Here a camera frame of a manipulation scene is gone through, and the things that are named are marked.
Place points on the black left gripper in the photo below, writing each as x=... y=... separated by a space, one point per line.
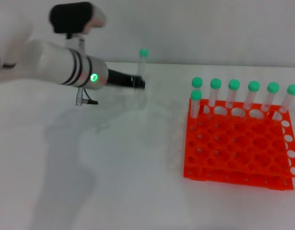
x=118 y=77

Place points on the clear test tube green cap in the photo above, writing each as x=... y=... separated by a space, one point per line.
x=196 y=105
x=253 y=85
x=293 y=89
x=197 y=82
x=215 y=83
x=273 y=87
x=143 y=62
x=234 y=84

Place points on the orange test tube rack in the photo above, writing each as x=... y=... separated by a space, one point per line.
x=233 y=143

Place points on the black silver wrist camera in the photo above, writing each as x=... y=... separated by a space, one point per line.
x=70 y=16

